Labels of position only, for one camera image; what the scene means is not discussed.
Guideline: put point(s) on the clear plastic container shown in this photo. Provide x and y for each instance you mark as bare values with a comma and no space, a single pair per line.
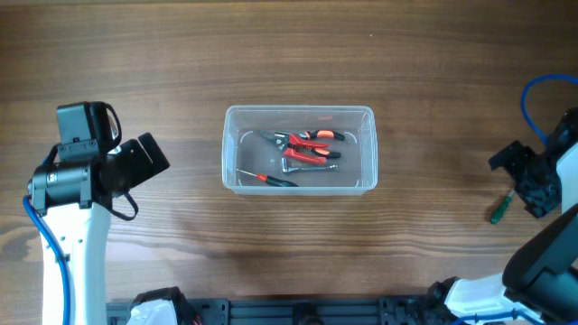
244,148

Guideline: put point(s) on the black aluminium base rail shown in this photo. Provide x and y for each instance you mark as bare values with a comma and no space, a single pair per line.
388,310

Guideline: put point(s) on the orange black needle-nose pliers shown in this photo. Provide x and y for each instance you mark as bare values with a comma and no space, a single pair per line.
317,134

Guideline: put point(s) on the silver wrench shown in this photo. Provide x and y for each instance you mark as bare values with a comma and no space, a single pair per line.
286,168

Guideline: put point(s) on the red handled cutters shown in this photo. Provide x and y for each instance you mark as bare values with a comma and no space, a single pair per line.
293,146

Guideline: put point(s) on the black red screwdriver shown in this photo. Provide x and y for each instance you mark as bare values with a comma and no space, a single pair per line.
254,179

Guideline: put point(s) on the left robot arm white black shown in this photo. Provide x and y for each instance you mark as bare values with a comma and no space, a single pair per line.
71,204

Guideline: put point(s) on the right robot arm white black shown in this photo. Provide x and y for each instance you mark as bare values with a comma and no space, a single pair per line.
539,282

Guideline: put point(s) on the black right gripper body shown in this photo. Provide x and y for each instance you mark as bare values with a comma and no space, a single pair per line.
539,183

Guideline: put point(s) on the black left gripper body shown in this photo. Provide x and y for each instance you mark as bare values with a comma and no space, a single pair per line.
133,163

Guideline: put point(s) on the green screwdriver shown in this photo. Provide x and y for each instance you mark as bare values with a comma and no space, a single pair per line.
498,213

